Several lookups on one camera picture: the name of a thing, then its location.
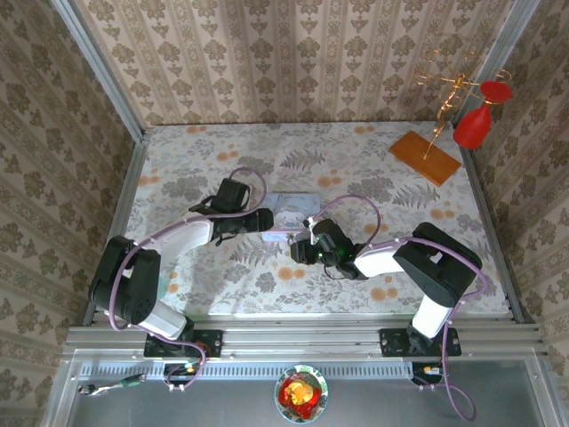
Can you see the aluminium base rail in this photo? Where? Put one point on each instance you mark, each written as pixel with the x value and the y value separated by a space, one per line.
pixel 302 342

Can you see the grey metal shelf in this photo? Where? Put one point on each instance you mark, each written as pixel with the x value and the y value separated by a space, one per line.
pixel 222 405

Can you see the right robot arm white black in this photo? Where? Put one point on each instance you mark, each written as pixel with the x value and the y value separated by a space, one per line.
pixel 382 262

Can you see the red wrapped candy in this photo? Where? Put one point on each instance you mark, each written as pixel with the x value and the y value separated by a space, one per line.
pixel 306 402

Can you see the patterned ceramic bowl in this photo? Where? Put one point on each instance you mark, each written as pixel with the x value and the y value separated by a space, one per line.
pixel 282 409

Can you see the red wine glass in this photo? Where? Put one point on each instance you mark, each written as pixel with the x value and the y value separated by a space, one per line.
pixel 473 126

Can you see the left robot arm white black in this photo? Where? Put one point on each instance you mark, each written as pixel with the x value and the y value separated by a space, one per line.
pixel 178 238

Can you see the yellow candy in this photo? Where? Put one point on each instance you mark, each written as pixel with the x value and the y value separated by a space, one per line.
pixel 298 391

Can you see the black power connector box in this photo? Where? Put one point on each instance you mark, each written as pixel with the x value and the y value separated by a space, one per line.
pixel 178 370
pixel 422 371

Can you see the aluminium frame post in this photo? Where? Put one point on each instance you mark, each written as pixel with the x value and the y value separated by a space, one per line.
pixel 502 49
pixel 102 71

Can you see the pastel cartoon lock box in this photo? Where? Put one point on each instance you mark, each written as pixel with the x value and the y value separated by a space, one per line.
pixel 293 209

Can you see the aluminium side rail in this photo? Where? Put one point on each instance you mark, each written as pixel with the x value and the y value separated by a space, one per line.
pixel 129 191
pixel 484 209

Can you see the floral tablecloth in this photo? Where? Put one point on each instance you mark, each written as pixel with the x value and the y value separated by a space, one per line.
pixel 266 293

